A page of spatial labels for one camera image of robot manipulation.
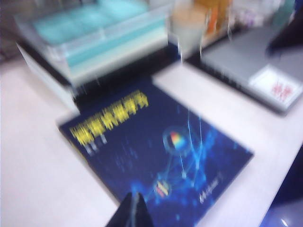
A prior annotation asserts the white framed monitor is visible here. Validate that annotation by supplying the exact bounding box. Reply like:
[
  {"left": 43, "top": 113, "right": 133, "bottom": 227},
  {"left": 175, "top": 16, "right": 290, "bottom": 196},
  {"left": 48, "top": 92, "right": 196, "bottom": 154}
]
[{"left": 267, "top": 9, "right": 303, "bottom": 51}]

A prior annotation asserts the dark blue cover book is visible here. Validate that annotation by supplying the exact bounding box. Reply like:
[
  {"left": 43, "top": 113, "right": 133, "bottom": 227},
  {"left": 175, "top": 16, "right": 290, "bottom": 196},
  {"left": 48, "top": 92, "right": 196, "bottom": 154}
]
[{"left": 58, "top": 75, "right": 255, "bottom": 227}]

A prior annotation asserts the grey flat device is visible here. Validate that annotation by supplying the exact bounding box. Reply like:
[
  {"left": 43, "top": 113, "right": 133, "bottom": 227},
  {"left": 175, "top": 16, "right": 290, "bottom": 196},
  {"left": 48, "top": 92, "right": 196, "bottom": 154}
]
[{"left": 200, "top": 27, "right": 303, "bottom": 114}]

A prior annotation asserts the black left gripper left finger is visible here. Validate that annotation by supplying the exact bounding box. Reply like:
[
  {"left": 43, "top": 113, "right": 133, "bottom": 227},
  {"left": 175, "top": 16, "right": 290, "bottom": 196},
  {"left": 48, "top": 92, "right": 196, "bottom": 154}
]
[{"left": 111, "top": 192, "right": 134, "bottom": 227}]

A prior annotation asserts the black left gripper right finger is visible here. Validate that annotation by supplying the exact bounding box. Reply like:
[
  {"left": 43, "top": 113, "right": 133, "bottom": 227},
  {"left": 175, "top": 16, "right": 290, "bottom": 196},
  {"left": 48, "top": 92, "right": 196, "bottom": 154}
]
[{"left": 132, "top": 192, "right": 155, "bottom": 227}]

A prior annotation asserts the pale paper cup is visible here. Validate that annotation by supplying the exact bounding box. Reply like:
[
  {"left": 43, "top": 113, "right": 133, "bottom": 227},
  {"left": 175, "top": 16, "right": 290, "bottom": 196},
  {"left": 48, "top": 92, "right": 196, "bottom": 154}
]
[{"left": 169, "top": 9, "right": 207, "bottom": 51}]

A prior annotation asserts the clear box with teal contents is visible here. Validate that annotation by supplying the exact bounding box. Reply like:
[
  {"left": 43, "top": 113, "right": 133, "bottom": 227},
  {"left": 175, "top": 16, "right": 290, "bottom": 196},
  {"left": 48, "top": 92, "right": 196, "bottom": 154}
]
[{"left": 13, "top": 0, "right": 172, "bottom": 84}]

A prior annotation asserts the white sticker with red print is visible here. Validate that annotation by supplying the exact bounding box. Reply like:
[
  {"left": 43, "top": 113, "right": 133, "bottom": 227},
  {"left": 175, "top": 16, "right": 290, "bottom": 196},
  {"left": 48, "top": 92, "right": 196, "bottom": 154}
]
[{"left": 248, "top": 66, "right": 302, "bottom": 107}]

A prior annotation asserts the orange package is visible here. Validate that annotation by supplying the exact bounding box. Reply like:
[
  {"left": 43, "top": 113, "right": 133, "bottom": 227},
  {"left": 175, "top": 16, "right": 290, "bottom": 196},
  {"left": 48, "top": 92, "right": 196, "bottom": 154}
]
[{"left": 194, "top": 0, "right": 234, "bottom": 41}]

